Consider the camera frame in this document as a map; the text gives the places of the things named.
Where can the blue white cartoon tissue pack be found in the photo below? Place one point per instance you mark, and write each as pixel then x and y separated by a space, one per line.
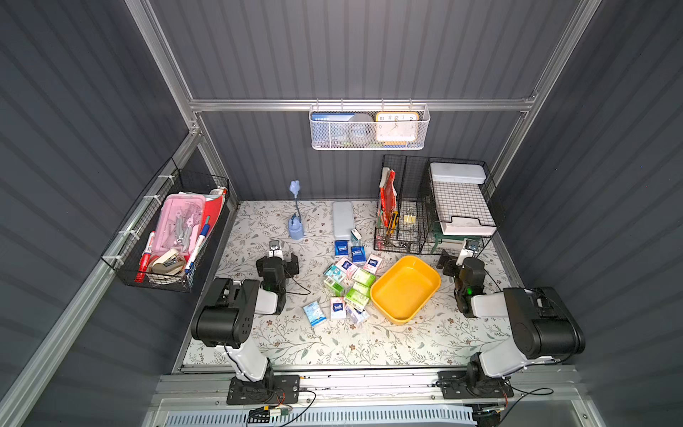
pixel 355 317

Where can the green tissue pack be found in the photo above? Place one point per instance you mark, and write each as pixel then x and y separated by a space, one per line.
pixel 358 298
pixel 335 288
pixel 364 277

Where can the grey tape roll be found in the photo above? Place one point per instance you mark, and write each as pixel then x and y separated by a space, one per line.
pixel 361 129

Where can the pink plastic case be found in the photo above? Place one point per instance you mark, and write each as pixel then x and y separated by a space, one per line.
pixel 179 223

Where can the orange alarm clock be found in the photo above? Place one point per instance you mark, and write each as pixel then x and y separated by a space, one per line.
pixel 397 126

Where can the light blue heart tissue pack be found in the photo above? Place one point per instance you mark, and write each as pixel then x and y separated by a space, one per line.
pixel 314 314

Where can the black wire desk organizer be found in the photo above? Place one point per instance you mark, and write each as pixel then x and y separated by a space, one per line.
pixel 429 214

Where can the dark blue Tempo tissue pack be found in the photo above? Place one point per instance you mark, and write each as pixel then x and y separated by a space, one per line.
pixel 341 248

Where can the blue flower pen holder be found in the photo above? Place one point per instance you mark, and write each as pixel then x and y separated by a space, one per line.
pixel 295 227

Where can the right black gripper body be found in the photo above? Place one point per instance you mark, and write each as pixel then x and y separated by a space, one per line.
pixel 451 264

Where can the yellow plastic storage box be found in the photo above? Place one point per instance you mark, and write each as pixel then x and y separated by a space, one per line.
pixel 404 289

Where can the light blue pencil case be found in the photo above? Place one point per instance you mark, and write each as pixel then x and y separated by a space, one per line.
pixel 343 219

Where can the white wire wall basket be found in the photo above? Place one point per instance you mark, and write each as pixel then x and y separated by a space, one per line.
pixel 329 122

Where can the teal cartoon tissue pack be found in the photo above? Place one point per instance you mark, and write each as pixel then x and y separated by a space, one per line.
pixel 336 274

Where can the pink tempo tissue pack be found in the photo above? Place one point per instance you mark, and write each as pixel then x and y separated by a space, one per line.
pixel 346 265
pixel 373 264

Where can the white lidded box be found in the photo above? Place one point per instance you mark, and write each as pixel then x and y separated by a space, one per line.
pixel 457 173

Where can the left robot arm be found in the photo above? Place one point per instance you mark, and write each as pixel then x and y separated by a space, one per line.
pixel 227 312

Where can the teal tissue pack by case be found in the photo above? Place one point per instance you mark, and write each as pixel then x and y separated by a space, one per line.
pixel 356 234

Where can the pink Tempo tissue pack right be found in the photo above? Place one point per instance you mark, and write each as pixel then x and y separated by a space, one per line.
pixel 373 264

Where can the red marker pen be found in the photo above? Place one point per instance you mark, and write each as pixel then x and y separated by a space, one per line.
pixel 144 261

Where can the black wire side basket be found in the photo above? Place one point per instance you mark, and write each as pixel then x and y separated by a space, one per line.
pixel 124 257

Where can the pink Tempo pack front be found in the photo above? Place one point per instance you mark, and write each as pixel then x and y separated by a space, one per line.
pixel 337 308

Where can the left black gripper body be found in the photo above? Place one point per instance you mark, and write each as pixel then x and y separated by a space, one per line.
pixel 274 261

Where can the pink Tempo tissue pack left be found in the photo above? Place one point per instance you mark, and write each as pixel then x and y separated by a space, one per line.
pixel 346 265

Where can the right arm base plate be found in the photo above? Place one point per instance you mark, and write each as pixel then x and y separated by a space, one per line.
pixel 460 385

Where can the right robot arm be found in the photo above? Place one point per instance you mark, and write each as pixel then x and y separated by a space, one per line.
pixel 543 330

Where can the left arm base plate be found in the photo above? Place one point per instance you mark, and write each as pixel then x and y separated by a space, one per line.
pixel 272 390

